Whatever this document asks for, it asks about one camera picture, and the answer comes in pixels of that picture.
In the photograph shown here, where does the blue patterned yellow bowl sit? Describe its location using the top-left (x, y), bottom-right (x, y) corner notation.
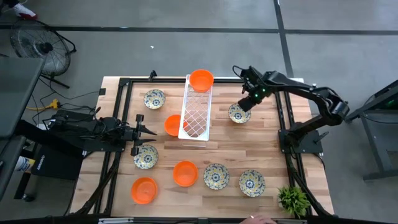
top-left (203, 163), bottom-right (230, 191)
top-left (133, 144), bottom-right (159, 170)
top-left (143, 88), bottom-right (167, 110)
top-left (228, 102), bottom-right (252, 124)
top-left (238, 169), bottom-right (266, 198)

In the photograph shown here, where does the silver aluminium bar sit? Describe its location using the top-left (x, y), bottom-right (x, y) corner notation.
top-left (98, 217), bottom-right (134, 224)

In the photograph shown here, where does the black case with white lettering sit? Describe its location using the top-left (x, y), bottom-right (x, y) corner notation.
top-left (30, 146), bottom-right (85, 181)

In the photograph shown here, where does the white lattice shelf rack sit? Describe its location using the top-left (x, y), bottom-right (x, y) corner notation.
top-left (177, 73), bottom-right (215, 141)

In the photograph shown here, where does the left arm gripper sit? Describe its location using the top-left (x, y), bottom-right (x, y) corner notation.
top-left (123, 113), bottom-right (157, 157)

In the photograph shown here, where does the green potted plant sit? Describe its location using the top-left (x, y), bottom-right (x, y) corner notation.
top-left (277, 185), bottom-right (312, 218)

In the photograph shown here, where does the grey desk top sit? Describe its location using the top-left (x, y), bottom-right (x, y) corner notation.
top-left (0, 57), bottom-right (44, 139)

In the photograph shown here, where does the person's shoe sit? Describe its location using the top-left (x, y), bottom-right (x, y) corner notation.
top-left (12, 2), bottom-right (38, 20)

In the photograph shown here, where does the black floor fan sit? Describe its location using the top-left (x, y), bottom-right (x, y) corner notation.
top-left (9, 18), bottom-right (77, 90)

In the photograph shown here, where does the black aluminium table frame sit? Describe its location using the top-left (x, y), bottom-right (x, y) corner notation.
top-left (74, 76), bottom-right (332, 218)

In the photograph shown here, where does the yellow power cable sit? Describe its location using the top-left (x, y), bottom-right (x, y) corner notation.
top-left (27, 98), bottom-right (62, 111)

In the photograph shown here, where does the dark grey desk panel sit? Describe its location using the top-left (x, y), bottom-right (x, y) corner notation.
top-left (0, 136), bottom-right (27, 200)

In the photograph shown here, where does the dark grey metal stand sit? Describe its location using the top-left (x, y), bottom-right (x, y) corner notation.
top-left (341, 79), bottom-right (398, 181)

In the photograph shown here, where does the black frame beam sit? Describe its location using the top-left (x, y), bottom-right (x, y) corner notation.
top-left (0, 214), bottom-right (398, 224)

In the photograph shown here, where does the white labelled bottle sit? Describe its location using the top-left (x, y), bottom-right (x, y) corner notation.
top-left (14, 156), bottom-right (34, 172)

